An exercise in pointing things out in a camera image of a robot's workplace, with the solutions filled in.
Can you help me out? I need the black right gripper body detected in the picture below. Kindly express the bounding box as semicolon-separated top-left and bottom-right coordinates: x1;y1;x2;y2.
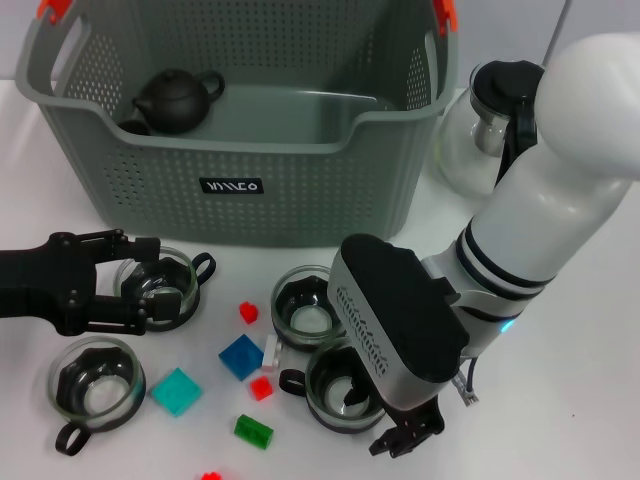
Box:
387;393;446;435

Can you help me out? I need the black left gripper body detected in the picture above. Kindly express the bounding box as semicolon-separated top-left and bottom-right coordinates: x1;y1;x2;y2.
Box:
0;230;102;337

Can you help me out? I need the glass teacup black holder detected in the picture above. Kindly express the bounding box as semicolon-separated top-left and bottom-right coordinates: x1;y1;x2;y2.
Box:
278;342;390;434
270;264;350;351
113;244;217;332

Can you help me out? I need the glass jar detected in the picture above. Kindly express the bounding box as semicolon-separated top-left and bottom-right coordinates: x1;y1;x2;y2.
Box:
47;335;147;457

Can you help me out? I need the gray perforated storage bin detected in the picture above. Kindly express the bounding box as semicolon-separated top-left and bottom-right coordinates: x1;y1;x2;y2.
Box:
14;0;460;250

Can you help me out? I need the cyan square toy brick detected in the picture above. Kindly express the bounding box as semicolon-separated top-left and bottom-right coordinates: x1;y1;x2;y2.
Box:
151;368;204;418

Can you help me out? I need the blue square toy brick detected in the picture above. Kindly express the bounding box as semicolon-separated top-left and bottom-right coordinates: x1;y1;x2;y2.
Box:
218;333;265;382

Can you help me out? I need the white toy brick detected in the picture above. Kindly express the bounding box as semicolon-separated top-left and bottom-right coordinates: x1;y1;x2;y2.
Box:
261;335;282;372

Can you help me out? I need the green toy brick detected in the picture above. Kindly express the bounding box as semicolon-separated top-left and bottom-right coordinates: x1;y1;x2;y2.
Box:
233;413;275;450

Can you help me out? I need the black ceramic teapot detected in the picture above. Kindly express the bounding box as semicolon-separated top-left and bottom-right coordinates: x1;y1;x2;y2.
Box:
132;68;226;135

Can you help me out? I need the metal right arm cable plug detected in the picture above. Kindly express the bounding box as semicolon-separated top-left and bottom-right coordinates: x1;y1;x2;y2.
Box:
452;357;480;407

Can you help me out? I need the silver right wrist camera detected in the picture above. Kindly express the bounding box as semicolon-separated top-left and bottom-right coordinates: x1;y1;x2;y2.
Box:
327;233;472;410

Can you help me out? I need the orange bin handle clip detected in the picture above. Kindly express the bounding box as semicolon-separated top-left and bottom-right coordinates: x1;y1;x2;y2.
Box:
432;0;460;37
38;0;71;25

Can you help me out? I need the glass kettle with black handle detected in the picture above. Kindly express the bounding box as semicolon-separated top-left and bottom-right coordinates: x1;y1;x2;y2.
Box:
433;59;547;199

